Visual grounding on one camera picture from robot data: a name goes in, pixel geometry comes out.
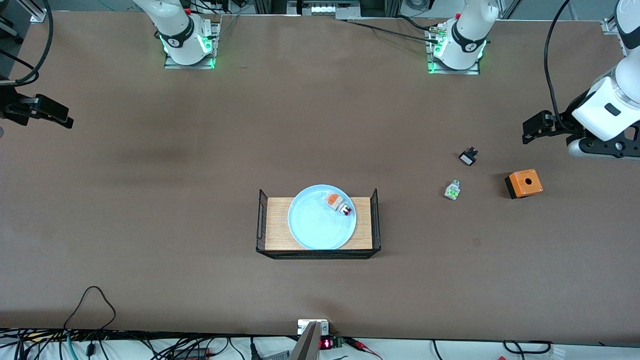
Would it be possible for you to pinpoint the red push button switch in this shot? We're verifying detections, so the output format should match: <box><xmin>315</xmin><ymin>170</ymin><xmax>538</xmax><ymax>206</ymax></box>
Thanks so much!
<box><xmin>324</xmin><ymin>192</ymin><xmax>354</xmax><ymax>217</ymax></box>

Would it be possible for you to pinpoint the light blue round plate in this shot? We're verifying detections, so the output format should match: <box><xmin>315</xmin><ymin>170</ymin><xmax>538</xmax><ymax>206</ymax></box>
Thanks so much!
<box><xmin>287</xmin><ymin>184</ymin><xmax>357</xmax><ymax>251</ymax></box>

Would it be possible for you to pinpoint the black device with white lights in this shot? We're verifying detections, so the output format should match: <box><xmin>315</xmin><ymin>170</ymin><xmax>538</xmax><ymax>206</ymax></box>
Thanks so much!
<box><xmin>286</xmin><ymin>0</ymin><xmax>362</xmax><ymax>20</ymax></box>

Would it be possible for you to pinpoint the black power adapter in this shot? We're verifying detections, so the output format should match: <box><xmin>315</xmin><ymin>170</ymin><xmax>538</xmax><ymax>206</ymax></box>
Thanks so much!
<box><xmin>172</xmin><ymin>347</ymin><xmax>211</xmax><ymax>360</ymax></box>

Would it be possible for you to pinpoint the red black probe lead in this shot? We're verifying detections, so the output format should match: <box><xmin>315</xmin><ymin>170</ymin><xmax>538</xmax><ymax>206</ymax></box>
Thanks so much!
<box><xmin>344</xmin><ymin>337</ymin><xmax>383</xmax><ymax>360</ymax></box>

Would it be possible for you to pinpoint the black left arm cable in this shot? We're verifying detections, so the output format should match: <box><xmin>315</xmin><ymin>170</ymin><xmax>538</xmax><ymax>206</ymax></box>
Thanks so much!
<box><xmin>544</xmin><ymin>0</ymin><xmax>573</xmax><ymax>132</ymax></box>

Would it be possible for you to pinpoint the orange button enclosure box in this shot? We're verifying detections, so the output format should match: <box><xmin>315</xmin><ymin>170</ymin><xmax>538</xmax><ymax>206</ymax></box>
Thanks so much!
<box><xmin>504</xmin><ymin>169</ymin><xmax>544</xmax><ymax>200</ymax></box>

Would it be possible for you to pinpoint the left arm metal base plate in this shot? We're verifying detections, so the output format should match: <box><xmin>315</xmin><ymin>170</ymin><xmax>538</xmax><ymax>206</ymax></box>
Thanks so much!
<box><xmin>425</xmin><ymin>22</ymin><xmax>482</xmax><ymax>76</ymax></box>

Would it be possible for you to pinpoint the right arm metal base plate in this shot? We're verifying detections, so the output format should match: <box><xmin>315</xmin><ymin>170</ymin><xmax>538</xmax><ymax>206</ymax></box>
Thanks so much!
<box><xmin>164</xmin><ymin>20</ymin><xmax>221</xmax><ymax>70</ymax></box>

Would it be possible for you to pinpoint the short black table cable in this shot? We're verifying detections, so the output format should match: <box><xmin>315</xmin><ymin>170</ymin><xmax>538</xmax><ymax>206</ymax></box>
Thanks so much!
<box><xmin>399</xmin><ymin>14</ymin><xmax>437</xmax><ymax>32</ymax></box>

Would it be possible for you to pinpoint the thin black looped cable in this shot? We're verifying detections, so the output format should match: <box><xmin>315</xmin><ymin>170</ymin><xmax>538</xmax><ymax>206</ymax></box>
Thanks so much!
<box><xmin>63</xmin><ymin>285</ymin><xmax>117</xmax><ymax>332</ymax></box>

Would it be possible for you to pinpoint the long black table cable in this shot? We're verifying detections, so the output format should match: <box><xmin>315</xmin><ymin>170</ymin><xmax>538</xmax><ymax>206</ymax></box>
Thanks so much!
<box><xmin>344</xmin><ymin>20</ymin><xmax>442</xmax><ymax>45</ymax></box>

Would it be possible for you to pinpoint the thick black coiled cable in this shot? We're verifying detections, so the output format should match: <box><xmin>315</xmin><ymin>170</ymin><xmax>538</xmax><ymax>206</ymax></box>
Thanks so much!
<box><xmin>502</xmin><ymin>340</ymin><xmax>553</xmax><ymax>356</ymax></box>

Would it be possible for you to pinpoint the wooden tray with wire sides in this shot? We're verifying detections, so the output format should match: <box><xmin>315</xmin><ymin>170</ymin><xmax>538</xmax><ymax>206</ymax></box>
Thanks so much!
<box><xmin>255</xmin><ymin>188</ymin><xmax>382</xmax><ymax>260</ymax></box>

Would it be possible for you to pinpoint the grey metal camera mount bar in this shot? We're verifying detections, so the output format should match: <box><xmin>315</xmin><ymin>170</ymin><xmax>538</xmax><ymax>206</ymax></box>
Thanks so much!
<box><xmin>289</xmin><ymin>319</ymin><xmax>331</xmax><ymax>360</ymax></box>

